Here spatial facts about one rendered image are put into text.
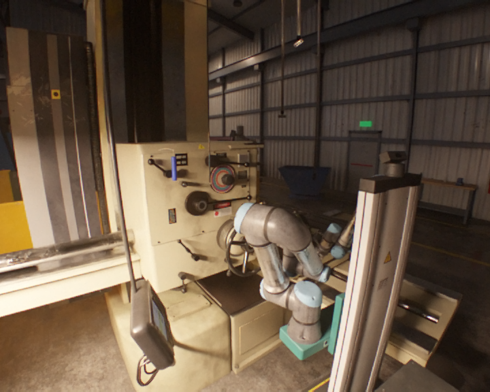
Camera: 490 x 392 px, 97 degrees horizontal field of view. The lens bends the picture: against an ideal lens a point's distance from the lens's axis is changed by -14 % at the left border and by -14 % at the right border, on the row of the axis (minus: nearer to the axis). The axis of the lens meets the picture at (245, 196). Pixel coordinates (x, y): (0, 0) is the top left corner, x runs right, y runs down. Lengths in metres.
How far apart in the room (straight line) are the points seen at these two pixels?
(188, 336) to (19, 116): 1.79
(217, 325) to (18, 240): 2.78
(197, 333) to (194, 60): 2.08
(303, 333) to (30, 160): 1.82
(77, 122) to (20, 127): 0.33
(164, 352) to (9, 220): 3.11
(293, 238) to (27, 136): 1.69
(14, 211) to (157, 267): 2.62
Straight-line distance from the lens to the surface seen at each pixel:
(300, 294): 1.07
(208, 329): 2.00
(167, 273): 1.55
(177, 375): 2.15
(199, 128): 2.18
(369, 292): 1.10
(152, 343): 1.02
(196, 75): 2.23
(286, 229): 0.77
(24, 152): 1.96
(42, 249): 1.75
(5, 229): 3.91
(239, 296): 2.23
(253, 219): 0.81
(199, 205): 1.40
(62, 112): 1.95
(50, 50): 2.02
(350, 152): 9.40
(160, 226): 1.42
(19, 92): 1.98
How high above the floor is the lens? 1.91
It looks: 13 degrees down
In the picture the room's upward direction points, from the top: straight up
